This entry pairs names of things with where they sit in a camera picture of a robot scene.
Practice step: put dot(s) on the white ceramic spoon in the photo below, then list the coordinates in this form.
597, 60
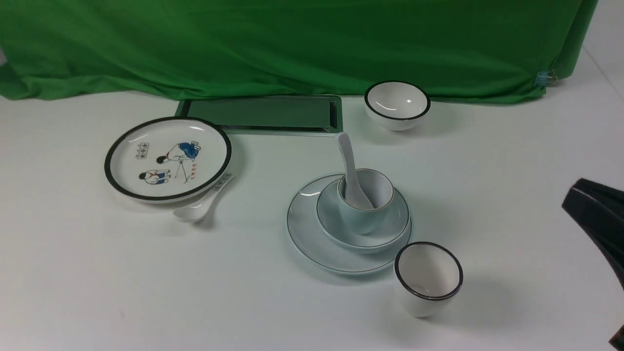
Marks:
353, 193

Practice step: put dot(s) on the small pale green dish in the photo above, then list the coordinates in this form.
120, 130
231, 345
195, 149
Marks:
392, 228

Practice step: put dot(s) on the pale green cup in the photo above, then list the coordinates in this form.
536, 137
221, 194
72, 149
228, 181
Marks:
380, 192

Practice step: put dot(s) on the large pale green plate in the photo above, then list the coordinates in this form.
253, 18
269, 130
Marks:
310, 240

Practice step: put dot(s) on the white bowl black rim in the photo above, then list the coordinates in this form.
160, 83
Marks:
396, 105

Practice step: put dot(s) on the white spoon under plate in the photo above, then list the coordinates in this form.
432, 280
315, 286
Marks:
198, 210

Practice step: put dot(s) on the illustrated plate black rim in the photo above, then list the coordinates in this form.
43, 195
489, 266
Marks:
168, 159

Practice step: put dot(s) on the white cup black rim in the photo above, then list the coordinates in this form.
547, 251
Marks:
428, 276

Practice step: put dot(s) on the green backdrop cloth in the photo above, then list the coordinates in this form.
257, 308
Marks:
469, 51

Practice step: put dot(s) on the blue binder clip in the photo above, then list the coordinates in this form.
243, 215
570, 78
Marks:
546, 79

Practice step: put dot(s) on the metal table cable hatch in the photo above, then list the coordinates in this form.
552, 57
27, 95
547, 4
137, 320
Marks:
285, 115

